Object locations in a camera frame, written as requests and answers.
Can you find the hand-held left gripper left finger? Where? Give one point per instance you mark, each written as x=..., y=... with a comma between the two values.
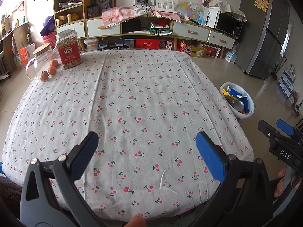
x=86, y=151

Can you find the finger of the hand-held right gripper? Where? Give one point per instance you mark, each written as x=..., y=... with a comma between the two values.
x=285, y=127
x=266, y=130

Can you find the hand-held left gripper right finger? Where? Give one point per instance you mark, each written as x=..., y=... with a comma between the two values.
x=210, y=156

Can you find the white plastic bin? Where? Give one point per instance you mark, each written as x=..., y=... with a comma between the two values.
x=251, y=110

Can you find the blue nut print box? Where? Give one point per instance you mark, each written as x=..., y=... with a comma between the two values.
x=246, y=104

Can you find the red cartoon face can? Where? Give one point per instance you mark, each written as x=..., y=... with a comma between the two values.
x=238, y=106

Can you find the blue barcode cardboard box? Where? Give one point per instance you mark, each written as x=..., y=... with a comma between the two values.
x=234, y=93

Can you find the yellow plastic wrapper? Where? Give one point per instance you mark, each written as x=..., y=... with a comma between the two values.
x=227, y=97

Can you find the person's right hand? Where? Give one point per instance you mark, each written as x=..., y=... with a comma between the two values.
x=280, y=186

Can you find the person's left hand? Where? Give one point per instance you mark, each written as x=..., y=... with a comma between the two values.
x=136, y=221

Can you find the stack of blue white cartons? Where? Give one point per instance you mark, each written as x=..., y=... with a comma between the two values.
x=287, y=82

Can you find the cherry print tablecloth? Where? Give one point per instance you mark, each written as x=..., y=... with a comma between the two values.
x=132, y=104

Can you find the blue and white box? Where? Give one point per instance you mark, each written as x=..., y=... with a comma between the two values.
x=230, y=56

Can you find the orange persimmon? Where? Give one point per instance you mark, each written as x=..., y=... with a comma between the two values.
x=54, y=63
x=43, y=75
x=52, y=71

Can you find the dark brown fleece clothing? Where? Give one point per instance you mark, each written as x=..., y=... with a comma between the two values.
x=9, y=194

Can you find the grey refrigerator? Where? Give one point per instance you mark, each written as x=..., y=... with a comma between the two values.
x=258, y=40

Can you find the flat red gift box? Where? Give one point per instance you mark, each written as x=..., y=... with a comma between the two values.
x=213, y=51

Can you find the seed jar with red label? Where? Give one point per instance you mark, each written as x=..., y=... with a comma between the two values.
x=68, y=50

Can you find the yellow cardboard carton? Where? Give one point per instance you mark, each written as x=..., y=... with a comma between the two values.
x=198, y=52

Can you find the glass jar with wooden lid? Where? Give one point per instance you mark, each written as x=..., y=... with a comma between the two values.
x=39, y=59

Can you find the clear plastic storage box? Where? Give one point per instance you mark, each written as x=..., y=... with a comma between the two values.
x=91, y=43

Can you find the black device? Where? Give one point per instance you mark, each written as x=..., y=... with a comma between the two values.
x=120, y=44
x=103, y=45

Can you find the black microwave oven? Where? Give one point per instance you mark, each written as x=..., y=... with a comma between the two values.
x=227, y=24

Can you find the red printed gift box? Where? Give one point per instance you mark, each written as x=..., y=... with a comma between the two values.
x=184, y=46

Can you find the orange paper bag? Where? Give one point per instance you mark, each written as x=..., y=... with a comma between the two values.
x=27, y=54

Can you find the red bucket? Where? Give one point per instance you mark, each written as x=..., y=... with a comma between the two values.
x=49, y=40

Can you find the white chair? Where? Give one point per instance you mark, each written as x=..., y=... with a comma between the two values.
x=3, y=66

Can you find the wooden shelf unit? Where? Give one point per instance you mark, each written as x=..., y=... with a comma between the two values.
x=71, y=29

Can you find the red shoe box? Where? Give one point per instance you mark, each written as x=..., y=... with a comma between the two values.
x=147, y=44

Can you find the long wooden drawer cabinet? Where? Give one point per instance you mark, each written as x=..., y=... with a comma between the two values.
x=190, y=32

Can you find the white paper bag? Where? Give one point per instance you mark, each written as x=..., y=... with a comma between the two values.
x=212, y=17

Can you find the yellow paper note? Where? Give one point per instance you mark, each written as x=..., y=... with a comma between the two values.
x=261, y=3

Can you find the floral cover cloth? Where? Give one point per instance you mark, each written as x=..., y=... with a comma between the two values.
x=226, y=6

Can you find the purple hat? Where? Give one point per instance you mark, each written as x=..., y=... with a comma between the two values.
x=47, y=24

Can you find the black bag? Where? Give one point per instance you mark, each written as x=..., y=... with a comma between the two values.
x=132, y=24

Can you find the wooden side desk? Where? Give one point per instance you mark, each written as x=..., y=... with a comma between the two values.
x=16, y=35

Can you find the green plastic bag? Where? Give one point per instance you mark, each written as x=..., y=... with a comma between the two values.
x=161, y=29

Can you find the pink checked cloth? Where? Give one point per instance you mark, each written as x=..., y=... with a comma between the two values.
x=118, y=14

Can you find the white slatted rack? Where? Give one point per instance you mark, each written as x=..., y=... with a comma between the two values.
x=165, y=4

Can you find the wall power strip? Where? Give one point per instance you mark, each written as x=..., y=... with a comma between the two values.
x=144, y=2

